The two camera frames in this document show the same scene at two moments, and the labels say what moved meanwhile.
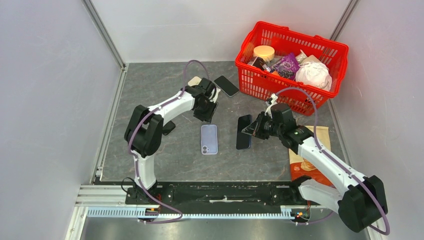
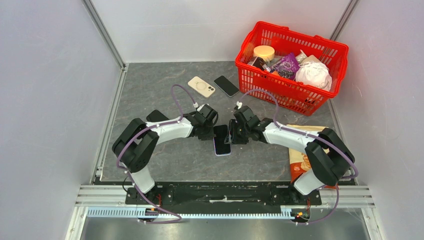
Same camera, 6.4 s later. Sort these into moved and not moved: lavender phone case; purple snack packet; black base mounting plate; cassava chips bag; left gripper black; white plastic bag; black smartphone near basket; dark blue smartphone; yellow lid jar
Moved: dark blue smartphone; lavender phone case; left gripper black
Not moved: black base mounting plate; purple snack packet; yellow lid jar; cassava chips bag; black smartphone near basket; white plastic bag
